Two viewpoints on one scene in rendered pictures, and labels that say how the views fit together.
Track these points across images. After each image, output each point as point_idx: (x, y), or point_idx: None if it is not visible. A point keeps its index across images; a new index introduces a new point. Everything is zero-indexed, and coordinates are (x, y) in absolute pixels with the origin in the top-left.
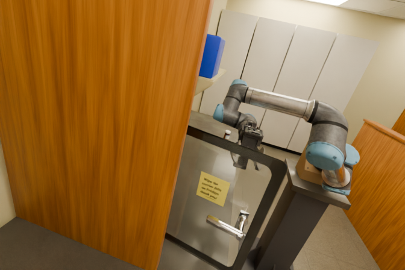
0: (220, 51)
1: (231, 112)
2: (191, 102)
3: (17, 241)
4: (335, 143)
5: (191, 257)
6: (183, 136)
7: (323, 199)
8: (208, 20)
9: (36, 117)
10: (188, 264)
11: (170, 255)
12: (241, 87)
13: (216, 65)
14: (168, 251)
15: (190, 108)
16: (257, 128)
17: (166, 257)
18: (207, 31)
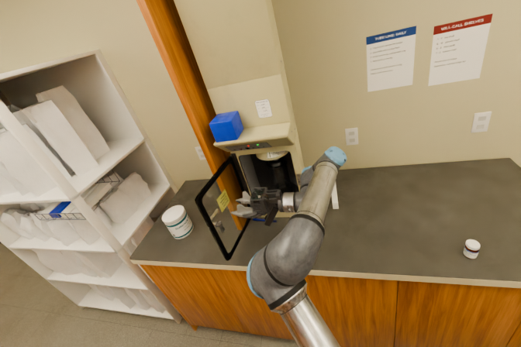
0: (221, 128)
1: (302, 179)
2: (206, 150)
3: None
4: (253, 259)
5: (246, 244)
6: (209, 163)
7: None
8: (193, 121)
9: None
10: (243, 243)
11: (246, 234)
12: (322, 158)
13: (221, 135)
14: (248, 231)
15: (207, 152)
16: (263, 196)
17: (245, 231)
18: (194, 124)
